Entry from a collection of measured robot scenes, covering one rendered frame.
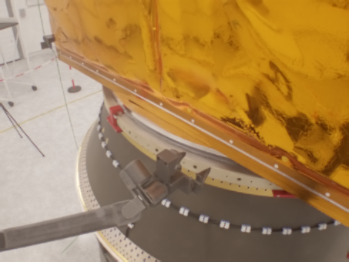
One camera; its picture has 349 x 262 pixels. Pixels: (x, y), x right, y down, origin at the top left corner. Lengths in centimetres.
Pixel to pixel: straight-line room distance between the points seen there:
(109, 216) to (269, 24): 57
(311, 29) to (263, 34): 10
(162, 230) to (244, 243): 33
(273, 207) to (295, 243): 20
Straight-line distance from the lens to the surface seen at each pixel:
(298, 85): 54
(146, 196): 60
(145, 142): 91
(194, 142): 82
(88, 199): 140
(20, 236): 71
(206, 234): 98
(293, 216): 99
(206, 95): 69
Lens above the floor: 226
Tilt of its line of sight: 36 degrees down
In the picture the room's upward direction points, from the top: 3 degrees clockwise
